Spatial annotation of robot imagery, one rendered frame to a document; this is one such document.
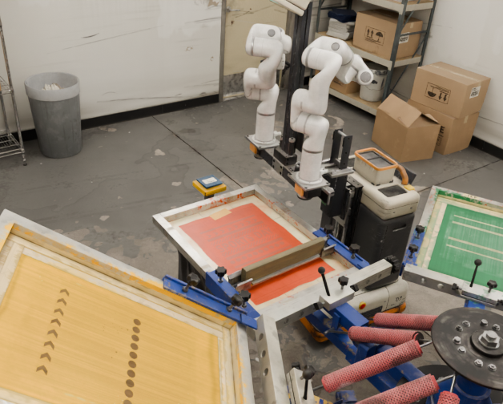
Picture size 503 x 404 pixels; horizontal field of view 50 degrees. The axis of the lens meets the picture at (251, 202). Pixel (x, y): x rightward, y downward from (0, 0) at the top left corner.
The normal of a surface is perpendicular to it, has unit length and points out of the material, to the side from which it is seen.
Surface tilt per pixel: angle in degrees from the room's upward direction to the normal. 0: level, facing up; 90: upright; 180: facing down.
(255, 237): 0
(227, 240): 0
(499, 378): 0
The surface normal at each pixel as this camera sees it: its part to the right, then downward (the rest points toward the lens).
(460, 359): 0.07, -0.84
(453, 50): -0.82, 0.26
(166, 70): 0.58, 0.47
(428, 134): 0.37, 0.52
